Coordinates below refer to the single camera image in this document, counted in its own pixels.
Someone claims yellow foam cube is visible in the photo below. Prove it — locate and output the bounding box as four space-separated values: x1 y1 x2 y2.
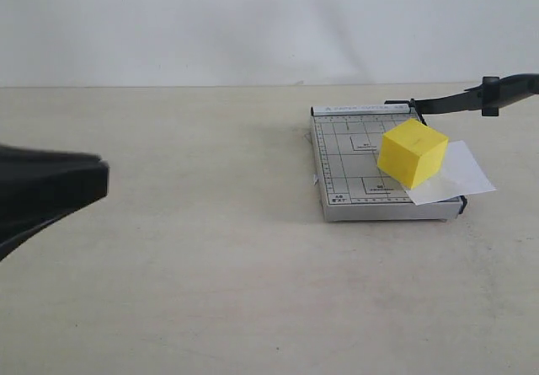
377 119 449 189

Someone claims white paper sheet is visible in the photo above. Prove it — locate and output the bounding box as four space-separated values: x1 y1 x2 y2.
405 141 496 206

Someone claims grey paper cutter base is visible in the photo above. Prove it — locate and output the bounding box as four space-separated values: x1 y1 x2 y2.
311 102 467 222

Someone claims black cutter blade arm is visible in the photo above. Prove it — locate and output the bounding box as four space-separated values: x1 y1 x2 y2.
384 73 538 116

